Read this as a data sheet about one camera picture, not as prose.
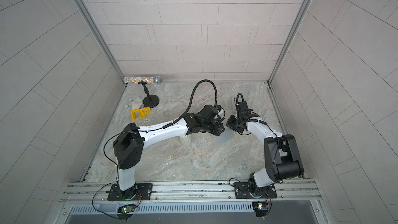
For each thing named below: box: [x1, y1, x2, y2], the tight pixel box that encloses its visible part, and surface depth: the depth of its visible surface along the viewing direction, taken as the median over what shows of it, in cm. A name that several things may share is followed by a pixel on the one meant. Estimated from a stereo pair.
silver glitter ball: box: [152, 76, 163, 85], surface depth 90 cm
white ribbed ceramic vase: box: [180, 133, 193, 149], surface depth 80 cm
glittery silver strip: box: [123, 76, 155, 84], surface depth 90 cm
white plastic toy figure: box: [124, 97, 143, 110], surface depth 102 cm
